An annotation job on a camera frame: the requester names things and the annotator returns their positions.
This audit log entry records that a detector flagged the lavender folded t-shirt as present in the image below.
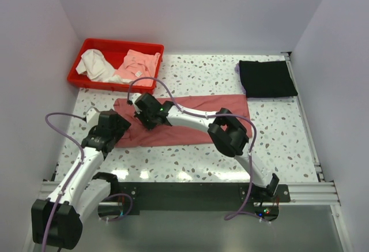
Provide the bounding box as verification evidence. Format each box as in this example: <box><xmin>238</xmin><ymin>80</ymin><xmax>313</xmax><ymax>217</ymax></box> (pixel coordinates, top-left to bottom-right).
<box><xmin>235</xmin><ymin>61</ymin><xmax>253</xmax><ymax>98</ymax></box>

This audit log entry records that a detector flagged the black folded t-shirt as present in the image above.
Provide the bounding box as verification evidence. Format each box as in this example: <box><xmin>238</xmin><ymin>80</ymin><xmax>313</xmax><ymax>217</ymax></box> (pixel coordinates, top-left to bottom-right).
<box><xmin>238</xmin><ymin>61</ymin><xmax>298</xmax><ymax>99</ymax></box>

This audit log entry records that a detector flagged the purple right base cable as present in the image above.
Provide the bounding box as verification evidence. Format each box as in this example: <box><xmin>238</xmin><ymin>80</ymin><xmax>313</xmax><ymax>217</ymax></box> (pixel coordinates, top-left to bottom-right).
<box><xmin>224</xmin><ymin>210</ymin><xmax>277</xmax><ymax>221</ymax></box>

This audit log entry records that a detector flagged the red plastic bin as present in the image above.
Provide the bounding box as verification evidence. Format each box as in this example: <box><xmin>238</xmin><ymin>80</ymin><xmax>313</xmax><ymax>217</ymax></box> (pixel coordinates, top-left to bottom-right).
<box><xmin>67</xmin><ymin>38</ymin><xmax>164</xmax><ymax>92</ymax></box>

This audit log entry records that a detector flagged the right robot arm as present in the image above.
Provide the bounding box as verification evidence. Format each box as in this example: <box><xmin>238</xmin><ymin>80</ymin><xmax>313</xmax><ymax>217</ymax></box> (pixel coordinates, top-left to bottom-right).
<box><xmin>128</xmin><ymin>93</ymin><xmax>280</xmax><ymax>202</ymax></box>

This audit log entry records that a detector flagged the dusty red t-shirt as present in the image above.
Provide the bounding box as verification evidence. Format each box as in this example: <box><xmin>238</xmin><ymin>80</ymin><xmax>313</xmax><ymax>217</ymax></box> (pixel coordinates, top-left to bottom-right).
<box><xmin>114</xmin><ymin>95</ymin><xmax>250</xmax><ymax>148</ymax></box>

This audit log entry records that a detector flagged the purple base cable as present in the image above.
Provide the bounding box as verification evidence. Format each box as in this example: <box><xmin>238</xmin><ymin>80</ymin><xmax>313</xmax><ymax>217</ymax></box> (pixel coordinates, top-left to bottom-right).
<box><xmin>224</xmin><ymin>210</ymin><xmax>277</xmax><ymax>221</ymax></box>
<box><xmin>97</xmin><ymin>193</ymin><xmax>134</xmax><ymax>222</ymax></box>

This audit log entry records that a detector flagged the aluminium frame rail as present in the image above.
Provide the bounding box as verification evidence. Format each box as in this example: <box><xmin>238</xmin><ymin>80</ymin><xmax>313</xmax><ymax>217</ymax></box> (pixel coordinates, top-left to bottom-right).
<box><xmin>36</xmin><ymin>51</ymin><xmax>342</xmax><ymax>206</ymax></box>

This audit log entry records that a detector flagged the light pink t-shirt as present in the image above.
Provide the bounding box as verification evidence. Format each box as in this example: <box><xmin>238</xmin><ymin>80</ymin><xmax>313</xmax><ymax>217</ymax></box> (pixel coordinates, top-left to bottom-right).
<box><xmin>114</xmin><ymin>50</ymin><xmax>161</xmax><ymax>84</ymax></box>

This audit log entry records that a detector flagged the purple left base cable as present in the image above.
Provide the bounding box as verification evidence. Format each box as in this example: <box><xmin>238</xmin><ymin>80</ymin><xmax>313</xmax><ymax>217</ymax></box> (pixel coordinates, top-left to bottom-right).
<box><xmin>97</xmin><ymin>193</ymin><xmax>134</xmax><ymax>222</ymax></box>

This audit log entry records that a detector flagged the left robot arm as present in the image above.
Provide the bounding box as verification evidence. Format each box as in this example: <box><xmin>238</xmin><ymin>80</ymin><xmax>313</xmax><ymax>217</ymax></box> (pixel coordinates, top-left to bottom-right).
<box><xmin>31</xmin><ymin>107</ymin><xmax>134</xmax><ymax>251</ymax></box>

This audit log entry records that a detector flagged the white t-shirt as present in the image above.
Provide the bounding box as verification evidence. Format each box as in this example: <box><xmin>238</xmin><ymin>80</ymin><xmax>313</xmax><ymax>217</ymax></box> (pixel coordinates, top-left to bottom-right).
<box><xmin>76</xmin><ymin>49</ymin><xmax>115</xmax><ymax>82</ymax></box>

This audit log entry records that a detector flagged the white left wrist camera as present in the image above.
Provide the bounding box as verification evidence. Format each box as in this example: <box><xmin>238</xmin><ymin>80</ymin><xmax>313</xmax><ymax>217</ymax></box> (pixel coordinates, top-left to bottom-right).
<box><xmin>83</xmin><ymin>107</ymin><xmax>100</xmax><ymax>127</ymax></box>

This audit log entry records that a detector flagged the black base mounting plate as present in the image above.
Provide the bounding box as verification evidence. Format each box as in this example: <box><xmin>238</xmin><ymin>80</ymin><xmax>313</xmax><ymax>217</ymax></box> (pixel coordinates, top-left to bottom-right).
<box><xmin>97</xmin><ymin>182</ymin><xmax>291</xmax><ymax>221</ymax></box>

